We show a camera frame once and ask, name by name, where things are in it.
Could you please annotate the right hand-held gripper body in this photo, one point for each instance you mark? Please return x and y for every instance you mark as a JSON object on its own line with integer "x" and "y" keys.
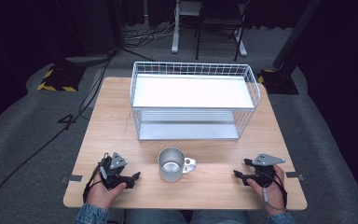
{"x": 265, "y": 168}

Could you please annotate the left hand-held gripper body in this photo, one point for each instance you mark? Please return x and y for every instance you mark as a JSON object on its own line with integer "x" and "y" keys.
{"x": 117, "y": 160}

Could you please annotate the person's right hand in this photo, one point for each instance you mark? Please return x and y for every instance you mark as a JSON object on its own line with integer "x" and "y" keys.
{"x": 272, "y": 194}

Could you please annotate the person's left hand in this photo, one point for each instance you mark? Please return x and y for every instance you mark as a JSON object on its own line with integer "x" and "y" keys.
{"x": 101, "y": 194}

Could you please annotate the grey tape strip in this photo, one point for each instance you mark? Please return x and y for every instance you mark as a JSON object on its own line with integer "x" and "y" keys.
{"x": 294, "y": 175}
{"x": 73, "y": 178}

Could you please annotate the silver metal cup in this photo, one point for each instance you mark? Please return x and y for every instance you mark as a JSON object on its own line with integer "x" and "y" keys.
{"x": 171, "y": 165}

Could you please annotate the black yellow striped stand base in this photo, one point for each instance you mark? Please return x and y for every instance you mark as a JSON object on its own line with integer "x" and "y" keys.
{"x": 60, "y": 77}
{"x": 278, "y": 81}

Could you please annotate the dark slanted stand pole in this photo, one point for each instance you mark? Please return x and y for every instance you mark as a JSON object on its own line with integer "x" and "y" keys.
{"x": 295, "y": 34}

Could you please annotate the black metal chair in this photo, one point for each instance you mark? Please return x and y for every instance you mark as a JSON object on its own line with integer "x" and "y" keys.
{"x": 217, "y": 21}

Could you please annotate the white metal desk frame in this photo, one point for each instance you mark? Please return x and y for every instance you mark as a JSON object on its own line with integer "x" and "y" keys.
{"x": 176, "y": 31}

